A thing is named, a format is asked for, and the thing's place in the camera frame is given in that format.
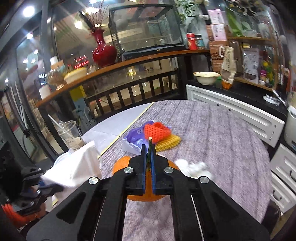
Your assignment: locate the white tissue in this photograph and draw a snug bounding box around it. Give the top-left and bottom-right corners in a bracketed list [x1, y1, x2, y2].
[175, 159, 213, 179]

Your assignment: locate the orange fruit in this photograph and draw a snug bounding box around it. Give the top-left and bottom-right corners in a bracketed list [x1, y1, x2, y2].
[112, 155, 181, 202]

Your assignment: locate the yellow foam fruit net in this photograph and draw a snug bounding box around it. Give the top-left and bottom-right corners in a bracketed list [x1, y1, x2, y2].
[156, 134, 181, 152]

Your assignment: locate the purple plastic wrapper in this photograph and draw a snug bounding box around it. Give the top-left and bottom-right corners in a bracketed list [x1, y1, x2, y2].
[122, 120, 172, 156]

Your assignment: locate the orange foam fruit net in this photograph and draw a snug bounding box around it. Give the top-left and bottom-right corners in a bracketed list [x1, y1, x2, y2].
[144, 122, 171, 144]

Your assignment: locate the purple striped tablecloth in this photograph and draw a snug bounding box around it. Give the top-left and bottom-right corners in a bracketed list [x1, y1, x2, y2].
[100, 100, 271, 240]

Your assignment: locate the plastic drink cup with straw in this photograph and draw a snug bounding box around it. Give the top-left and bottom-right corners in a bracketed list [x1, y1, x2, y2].
[48, 114, 85, 151]

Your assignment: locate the cream enamel bowl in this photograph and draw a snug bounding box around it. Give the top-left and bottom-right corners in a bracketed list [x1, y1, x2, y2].
[193, 72, 221, 85]

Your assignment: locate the wooden railing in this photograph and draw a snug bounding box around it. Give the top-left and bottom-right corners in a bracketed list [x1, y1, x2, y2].
[36, 50, 211, 126]

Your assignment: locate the beige paper snack bag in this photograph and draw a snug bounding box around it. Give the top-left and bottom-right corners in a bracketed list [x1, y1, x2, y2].
[220, 46, 236, 84]

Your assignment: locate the red ceramic vase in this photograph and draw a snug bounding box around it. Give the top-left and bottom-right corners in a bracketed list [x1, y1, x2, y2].
[92, 28, 117, 68]

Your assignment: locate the grey foil snack pouch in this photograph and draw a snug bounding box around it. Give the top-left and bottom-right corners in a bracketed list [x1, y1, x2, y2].
[242, 48, 259, 84]

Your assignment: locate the red tin can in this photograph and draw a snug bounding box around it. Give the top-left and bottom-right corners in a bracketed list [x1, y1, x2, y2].
[186, 33, 198, 50]

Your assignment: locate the glass display case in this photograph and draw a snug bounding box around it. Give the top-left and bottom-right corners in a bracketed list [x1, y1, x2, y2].
[108, 4, 185, 55]

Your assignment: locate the white cabinet drawer with handle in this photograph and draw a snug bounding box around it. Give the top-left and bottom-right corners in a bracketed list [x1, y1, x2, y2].
[270, 144, 295, 191]

